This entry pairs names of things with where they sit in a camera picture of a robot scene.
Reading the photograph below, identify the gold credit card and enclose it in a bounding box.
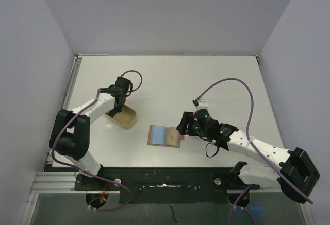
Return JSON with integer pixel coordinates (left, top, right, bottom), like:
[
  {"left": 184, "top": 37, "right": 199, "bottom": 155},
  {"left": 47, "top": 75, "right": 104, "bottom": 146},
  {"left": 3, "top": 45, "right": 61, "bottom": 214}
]
[{"left": 165, "top": 127, "right": 180, "bottom": 146}]

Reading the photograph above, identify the tan leather card holder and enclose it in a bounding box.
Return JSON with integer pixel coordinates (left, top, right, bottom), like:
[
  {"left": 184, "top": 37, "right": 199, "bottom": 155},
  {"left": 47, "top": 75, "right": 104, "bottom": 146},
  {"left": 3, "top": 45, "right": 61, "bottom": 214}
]
[{"left": 147, "top": 125, "right": 185, "bottom": 148}]

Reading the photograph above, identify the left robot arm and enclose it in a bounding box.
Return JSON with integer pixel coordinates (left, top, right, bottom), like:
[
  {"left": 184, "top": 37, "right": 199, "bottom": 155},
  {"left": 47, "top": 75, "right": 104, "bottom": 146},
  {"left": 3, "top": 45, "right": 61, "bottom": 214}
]
[{"left": 49, "top": 76, "right": 133, "bottom": 189}]

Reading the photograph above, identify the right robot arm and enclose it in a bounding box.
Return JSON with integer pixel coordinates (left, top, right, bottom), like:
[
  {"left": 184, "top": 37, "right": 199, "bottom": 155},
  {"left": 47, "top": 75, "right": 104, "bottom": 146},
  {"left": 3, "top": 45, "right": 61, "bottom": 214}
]
[{"left": 176, "top": 109, "right": 320, "bottom": 203}]

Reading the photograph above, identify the wooden card tray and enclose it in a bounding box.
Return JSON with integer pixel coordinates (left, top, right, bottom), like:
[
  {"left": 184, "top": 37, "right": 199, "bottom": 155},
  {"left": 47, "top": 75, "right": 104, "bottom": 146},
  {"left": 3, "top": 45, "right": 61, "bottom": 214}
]
[{"left": 105, "top": 105, "right": 137, "bottom": 129}]

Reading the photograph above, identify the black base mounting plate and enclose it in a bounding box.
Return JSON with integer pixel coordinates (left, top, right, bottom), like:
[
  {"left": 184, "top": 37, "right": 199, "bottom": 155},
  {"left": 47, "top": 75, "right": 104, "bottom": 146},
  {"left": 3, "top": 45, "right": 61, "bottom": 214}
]
[{"left": 74, "top": 167, "right": 247, "bottom": 204}]

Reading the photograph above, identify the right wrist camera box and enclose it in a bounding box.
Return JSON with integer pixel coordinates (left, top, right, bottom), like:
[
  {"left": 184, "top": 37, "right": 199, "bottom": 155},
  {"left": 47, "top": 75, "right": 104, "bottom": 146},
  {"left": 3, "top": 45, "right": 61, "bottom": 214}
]
[{"left": 192, "top": 99, "right": 209, "bottom": 110}]

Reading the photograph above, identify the black right gripper cable loop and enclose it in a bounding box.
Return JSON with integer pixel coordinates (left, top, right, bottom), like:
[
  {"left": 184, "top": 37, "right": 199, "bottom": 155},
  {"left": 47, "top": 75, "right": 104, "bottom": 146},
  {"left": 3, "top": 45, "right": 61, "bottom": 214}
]
[{"left": 205, "top": 142, "right": 221, "bottom": 158}]

